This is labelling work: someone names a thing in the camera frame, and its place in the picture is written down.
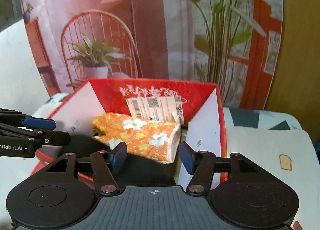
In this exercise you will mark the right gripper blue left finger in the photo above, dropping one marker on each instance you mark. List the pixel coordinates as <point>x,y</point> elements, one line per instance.
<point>104,164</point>

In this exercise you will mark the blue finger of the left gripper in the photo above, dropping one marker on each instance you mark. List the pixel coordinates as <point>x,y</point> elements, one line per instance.
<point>29,122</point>
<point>45,137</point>

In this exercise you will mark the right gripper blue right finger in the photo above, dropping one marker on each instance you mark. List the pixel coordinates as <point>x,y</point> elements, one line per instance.
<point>202,165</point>

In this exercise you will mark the orange floral oven mitt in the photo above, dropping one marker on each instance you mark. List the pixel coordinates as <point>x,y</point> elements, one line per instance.
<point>157,140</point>

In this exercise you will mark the red strawberry cardboard box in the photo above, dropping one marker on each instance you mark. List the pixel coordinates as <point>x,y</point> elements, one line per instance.
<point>196,105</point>

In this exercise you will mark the printed living room backdrop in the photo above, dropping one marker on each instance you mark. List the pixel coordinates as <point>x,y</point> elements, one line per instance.
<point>232,43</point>

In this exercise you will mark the white marble board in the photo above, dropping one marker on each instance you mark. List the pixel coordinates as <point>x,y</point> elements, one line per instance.
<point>21,87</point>

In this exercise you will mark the patterned white tablecloth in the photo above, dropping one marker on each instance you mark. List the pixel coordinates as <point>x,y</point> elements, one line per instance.
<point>260,145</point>

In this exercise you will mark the wooden wall panel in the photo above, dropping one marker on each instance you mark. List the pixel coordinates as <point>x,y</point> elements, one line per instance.
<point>295,88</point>

